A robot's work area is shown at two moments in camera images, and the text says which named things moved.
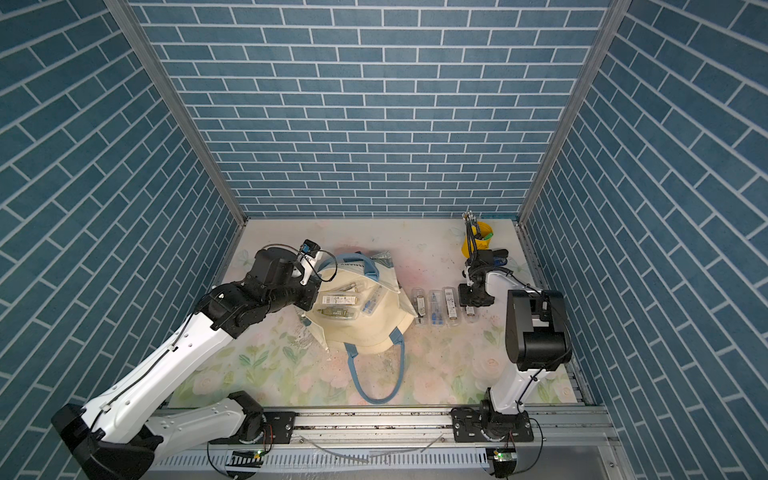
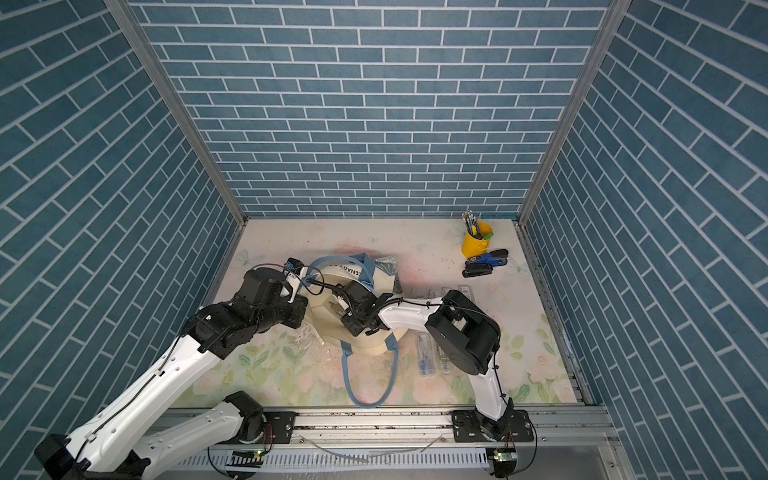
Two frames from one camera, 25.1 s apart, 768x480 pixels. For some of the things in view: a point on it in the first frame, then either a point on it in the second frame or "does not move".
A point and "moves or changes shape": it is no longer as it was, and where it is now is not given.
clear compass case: x=436 y=307 moves or changes shape
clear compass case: x=372 y=300 moves or changes shape
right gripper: x=465 y=299 to x=350 y=324
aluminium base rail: x=403 y=444 does not move
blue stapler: x=500 y=257 does not move
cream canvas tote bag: x=363 y=310 does not move
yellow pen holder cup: x=483 y=233 does not move
